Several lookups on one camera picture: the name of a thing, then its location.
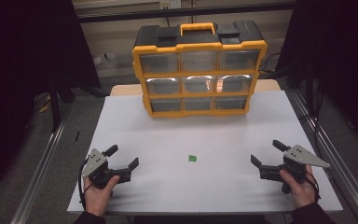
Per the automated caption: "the aluminium floor rail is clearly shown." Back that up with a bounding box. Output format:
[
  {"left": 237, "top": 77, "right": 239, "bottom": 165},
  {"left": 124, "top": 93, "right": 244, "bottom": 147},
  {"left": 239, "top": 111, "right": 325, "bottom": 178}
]
[
  {"left": 288, "top": 90, "right": 358, "bottom": 224},
  {"left": 10, "top": 118, "right": 68, "bottom": 224}
]

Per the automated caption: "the clear plastic organizer drawer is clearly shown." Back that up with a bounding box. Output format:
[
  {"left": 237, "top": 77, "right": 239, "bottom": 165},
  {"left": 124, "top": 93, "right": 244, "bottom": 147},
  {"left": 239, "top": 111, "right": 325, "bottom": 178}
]
[{"left": 150, "top": 98, "right": 182, "bottom": 113}]

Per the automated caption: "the black horizontal bar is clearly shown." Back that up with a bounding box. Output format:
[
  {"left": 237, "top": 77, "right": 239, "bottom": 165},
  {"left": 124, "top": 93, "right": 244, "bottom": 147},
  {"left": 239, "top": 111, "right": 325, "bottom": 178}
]
[{"left": 76, "top": 2, "right": 296, "bottom": 23}]

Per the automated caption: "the black floor cable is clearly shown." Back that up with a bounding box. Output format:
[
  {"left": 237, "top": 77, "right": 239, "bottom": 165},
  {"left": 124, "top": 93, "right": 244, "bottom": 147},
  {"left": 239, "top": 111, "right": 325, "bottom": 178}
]
[{"left": 259, "top": 52, "right": 282, "bottom": 76}]

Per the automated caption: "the person's right hand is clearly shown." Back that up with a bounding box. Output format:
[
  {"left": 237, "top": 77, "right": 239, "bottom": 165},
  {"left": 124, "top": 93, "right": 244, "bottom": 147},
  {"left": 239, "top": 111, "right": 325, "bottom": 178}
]
[{"left": 279, "top": 164, "right": 320, "bottom": 210}]

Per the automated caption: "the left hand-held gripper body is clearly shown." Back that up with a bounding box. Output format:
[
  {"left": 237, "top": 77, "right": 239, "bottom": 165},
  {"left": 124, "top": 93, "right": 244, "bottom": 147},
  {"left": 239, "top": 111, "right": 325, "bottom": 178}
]
[{"left": 81, "top": 148, "right": 132, "bottom": 189}]

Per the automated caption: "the black metal stand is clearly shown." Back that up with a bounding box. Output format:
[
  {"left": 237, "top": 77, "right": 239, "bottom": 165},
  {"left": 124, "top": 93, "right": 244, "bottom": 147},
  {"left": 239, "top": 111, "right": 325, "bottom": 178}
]
[{"left": 48, "top": 77, "right": 76, "bottom": 133}]

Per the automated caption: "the yellow black drawer organizer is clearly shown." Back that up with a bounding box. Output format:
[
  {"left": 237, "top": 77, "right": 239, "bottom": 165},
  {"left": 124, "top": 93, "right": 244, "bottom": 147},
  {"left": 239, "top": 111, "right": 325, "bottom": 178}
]
[{"left": 131, "top": 20, "right": 269, "bottom": 119}]

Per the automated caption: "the grid of clear drawers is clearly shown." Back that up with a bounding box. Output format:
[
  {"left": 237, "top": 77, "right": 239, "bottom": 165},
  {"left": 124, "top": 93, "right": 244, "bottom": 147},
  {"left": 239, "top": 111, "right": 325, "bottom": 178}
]
[{"left": 139, "top": 49, "right": 260, "bottom": 110}]

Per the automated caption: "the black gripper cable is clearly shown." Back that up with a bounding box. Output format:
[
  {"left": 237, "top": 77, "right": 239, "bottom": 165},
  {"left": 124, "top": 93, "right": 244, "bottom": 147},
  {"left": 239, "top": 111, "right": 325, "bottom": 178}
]
[
  {"left": 77, "top": 160, "right": 91, "bottom": 208},
  {"left": 304, "top": 171, "right": 322, "bottom": 203}
]

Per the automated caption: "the person's left hand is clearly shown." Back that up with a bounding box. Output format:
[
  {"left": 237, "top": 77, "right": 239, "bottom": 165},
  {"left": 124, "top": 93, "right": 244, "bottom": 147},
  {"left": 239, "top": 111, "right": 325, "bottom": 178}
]
[{"left": 83, "top": 175, "right": 120, "bottom": 217}]

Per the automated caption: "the wooden table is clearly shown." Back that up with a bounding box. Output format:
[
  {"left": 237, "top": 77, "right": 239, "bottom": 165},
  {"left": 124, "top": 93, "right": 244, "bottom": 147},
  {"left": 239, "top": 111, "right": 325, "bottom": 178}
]
[{"left": 110, "top": 78, "right": 282, "bottom": 97}]

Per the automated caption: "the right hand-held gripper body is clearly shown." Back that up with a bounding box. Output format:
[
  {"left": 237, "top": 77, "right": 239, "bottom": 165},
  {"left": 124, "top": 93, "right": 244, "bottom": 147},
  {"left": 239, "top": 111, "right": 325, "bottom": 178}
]
[{"left": 258, "top": 144, "right": 331, "bottom": 194}]

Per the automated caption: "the white wall socket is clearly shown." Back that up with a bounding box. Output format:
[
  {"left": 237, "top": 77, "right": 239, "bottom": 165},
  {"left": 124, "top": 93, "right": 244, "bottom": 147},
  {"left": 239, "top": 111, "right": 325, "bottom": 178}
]
[{"left": 159, "top": 0, "right": 182, "bottom": 10}]

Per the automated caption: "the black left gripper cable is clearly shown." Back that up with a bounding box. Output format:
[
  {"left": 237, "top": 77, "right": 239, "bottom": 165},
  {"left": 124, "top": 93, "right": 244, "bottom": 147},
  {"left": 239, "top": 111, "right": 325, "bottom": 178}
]
[{"left": 77, "top": 160, "right": 91, "bottom": 208}]

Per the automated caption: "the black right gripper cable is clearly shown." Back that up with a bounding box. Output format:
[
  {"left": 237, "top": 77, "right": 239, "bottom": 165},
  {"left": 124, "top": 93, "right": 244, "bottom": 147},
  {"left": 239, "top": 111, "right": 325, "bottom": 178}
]
[{"left": 304, "top": 171, "right": 322, "bottom": 203}]

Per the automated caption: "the black curtain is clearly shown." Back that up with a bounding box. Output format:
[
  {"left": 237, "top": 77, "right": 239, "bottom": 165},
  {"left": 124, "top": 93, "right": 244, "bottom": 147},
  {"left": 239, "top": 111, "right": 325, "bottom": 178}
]
[
  {"left": 0, "top": 0, "right": 102, "bottom": 203},
  {"left": 276, "top": 0, "right": 358, "bottom": 153}
]

